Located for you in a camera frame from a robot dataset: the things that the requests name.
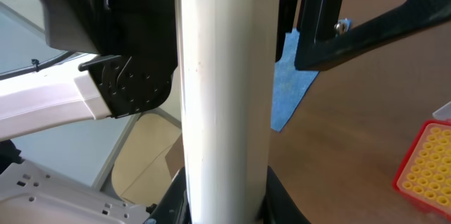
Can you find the white pipette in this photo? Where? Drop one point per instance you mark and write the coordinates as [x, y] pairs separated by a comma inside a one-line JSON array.
[[227, 93]]

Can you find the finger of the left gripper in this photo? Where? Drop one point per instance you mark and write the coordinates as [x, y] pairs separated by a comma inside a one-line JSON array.
[[286, 9], [370, 26]]

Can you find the mounting rail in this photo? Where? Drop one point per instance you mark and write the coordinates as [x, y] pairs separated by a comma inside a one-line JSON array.
[[60, 199]]

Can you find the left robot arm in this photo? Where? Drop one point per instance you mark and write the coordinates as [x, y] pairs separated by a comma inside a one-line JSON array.
[[63, 93]]

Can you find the red and yellow tip box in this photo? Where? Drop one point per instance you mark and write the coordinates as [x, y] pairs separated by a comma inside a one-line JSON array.
[[428, 167]]

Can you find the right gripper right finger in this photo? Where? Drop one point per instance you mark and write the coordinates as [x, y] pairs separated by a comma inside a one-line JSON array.
[[282, 206]]

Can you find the blue cloth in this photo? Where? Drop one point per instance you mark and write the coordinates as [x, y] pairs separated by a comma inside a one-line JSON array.
[[290, 86]]

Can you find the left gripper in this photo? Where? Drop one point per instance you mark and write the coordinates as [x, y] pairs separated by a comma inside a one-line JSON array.
[[141, 12]]

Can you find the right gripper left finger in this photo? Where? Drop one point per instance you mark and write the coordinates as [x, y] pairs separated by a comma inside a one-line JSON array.
[[173, 206]]

